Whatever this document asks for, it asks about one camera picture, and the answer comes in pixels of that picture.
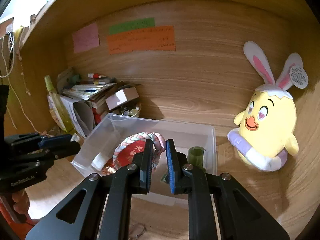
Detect yellow green spray bottle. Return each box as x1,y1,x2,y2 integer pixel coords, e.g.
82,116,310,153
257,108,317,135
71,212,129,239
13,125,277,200
44,75,75,135

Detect white tape roll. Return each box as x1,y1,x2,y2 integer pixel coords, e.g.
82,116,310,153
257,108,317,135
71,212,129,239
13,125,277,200
91,152,110,171

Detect clear bowl of trinkets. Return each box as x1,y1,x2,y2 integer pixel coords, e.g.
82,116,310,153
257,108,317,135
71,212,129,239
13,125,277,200
112,103,142,118

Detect folded white papers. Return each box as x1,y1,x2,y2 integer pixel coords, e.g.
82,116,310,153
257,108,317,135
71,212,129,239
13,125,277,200
60,96,95,138

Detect orange sticky note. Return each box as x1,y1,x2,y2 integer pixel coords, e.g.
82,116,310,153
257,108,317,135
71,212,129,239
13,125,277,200
107,25,176,55

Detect person's left hand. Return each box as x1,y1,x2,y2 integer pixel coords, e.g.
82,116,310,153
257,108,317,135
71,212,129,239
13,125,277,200
12,190,30,215

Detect braided pink rope bracelet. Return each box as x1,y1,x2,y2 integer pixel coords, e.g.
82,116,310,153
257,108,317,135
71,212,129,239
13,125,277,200
112,131,167,172

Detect red white marker pen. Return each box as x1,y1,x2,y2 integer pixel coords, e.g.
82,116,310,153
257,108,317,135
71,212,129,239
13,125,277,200
87,73,107,79

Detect green sticky note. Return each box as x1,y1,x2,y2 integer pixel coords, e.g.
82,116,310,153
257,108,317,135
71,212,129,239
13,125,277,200
108,17,155,35

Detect pink character charm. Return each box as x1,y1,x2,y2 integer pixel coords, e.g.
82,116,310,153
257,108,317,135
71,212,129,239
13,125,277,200
128,223,147,240

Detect white charging cable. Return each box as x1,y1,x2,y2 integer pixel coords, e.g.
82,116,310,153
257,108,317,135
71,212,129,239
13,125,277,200
0,31,54,137

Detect yellow chick plush toy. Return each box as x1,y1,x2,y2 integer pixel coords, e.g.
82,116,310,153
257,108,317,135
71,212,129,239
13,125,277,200
227,41,309,172

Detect clear plastic storage bin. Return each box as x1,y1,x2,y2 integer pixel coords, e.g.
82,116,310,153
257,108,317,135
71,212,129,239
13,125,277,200
72,114,217,209

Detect pink sticky note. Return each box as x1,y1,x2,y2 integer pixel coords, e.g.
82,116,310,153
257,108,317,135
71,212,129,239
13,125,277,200
72,22,100,53

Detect small white cardboard box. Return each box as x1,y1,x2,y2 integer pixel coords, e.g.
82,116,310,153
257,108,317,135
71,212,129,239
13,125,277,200
106,87,139,110

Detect floral square keychain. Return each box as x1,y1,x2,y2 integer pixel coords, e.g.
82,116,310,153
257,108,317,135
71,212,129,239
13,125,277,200
161,172,170,184

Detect stack of books and papers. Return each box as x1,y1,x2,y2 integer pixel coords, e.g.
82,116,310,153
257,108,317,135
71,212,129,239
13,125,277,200
56,67,117,113

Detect red tea packet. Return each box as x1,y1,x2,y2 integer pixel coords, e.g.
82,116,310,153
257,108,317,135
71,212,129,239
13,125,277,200
101,139,145,175

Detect dark green spray bottle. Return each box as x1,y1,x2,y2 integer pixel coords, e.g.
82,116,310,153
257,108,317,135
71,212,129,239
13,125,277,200
187,146,206,171

